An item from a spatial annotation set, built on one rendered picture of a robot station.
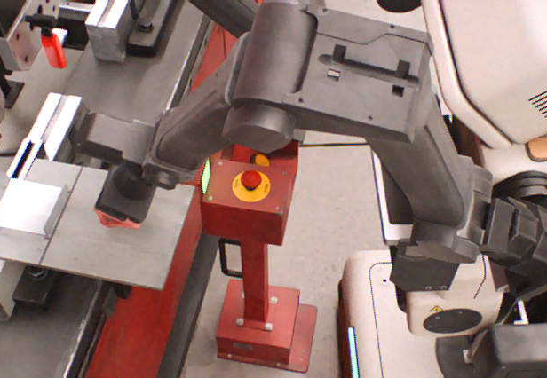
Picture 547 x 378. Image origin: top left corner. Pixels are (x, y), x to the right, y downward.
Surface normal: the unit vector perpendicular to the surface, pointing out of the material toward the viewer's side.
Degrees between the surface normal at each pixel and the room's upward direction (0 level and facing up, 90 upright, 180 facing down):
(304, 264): 0
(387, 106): 23
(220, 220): 90
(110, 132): 35
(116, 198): 29
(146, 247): 0
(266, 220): 90
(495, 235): 45
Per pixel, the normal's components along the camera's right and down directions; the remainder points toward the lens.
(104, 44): -0.21, 0.81
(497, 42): -0.67, -0.40
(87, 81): 0.00, -0.57
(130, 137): 0.43, -0.07
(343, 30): 0.01, -0.20
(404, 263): 0.04, 0.82
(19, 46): 0.98, 0.17
